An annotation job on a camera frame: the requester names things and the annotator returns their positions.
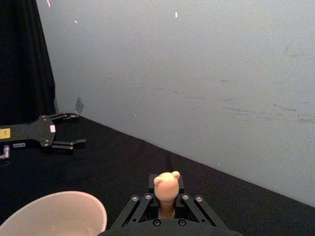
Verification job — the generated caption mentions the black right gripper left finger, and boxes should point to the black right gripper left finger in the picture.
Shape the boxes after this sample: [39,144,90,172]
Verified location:
[108,173,159,231]

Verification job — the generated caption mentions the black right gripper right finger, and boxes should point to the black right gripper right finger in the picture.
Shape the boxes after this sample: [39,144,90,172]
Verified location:
[174,176,224,227]

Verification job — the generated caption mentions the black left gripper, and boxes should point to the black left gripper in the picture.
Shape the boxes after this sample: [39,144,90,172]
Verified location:
[0,112,87,155]

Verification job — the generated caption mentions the peach bear-head figure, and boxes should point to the peach bear-head figure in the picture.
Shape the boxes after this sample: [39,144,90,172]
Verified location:
[153,171,181,219]

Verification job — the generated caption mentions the black table cloth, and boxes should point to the black table cloth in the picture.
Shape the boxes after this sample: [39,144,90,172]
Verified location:
[0,115,315,236]

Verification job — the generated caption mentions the black curtain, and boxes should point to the black curtain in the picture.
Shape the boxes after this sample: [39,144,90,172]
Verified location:
[0,0,56,119]

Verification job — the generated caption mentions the dark cable with silver plug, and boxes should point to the dark cable with silver plug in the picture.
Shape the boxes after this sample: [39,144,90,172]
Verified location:
[0,145,11,168]

